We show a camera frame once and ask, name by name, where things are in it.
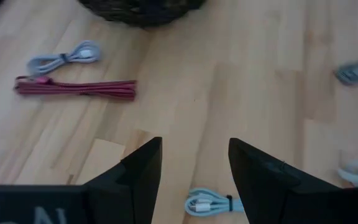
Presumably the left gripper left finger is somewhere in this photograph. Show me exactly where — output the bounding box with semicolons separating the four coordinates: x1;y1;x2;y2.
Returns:
82;136;163;224

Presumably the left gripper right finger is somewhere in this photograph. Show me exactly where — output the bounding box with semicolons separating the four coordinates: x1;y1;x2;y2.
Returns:
227;137;347;224

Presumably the light blue USB-C cable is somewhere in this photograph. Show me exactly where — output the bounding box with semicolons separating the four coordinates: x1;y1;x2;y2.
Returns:
184;187;245;218

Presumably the white silver USB-C cable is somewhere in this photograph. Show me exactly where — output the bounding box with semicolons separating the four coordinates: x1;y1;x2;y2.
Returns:
336;159;358;189

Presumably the maroon USB-C cable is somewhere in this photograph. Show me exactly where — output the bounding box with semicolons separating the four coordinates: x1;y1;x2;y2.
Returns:
13;75;137;101

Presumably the grey braided USB-C cable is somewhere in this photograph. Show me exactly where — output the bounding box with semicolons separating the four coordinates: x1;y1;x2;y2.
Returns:
334;55;358;87

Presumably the lavender grey USB-C cable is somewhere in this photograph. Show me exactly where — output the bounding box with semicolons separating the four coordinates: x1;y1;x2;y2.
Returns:
26;39;102;76

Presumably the dark brown woven wire basket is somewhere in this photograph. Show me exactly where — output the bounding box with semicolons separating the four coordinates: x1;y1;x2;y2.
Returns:
77;0;207;29

